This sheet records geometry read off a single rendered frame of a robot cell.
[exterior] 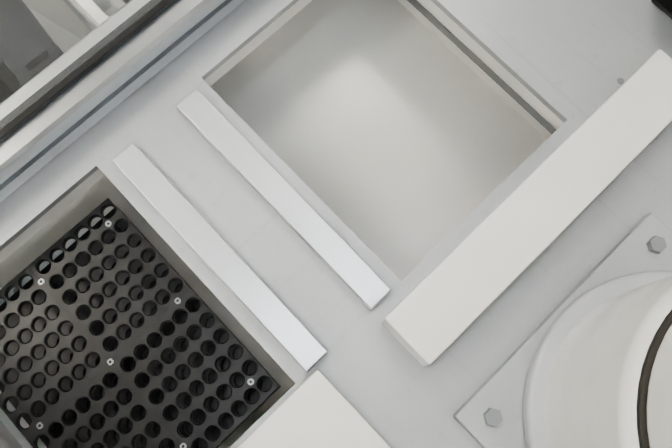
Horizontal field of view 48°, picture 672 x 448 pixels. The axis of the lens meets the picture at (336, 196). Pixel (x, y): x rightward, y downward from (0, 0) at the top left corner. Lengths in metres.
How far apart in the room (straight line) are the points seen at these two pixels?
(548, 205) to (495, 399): 0.15
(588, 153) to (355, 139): 0.24
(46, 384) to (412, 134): 0.41
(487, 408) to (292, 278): 0.18
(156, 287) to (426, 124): 0.31
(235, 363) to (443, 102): 0.34
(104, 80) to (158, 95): 0.06
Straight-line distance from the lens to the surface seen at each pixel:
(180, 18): 0.64
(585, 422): 0.51
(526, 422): 0.59
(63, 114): 0.63
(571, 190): 0.62
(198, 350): 0.65
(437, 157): 0.76
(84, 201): 0.77
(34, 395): 0.69
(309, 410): 0.59
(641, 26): 0.73
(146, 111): 0.66
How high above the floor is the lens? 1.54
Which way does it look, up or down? 75 degrees down
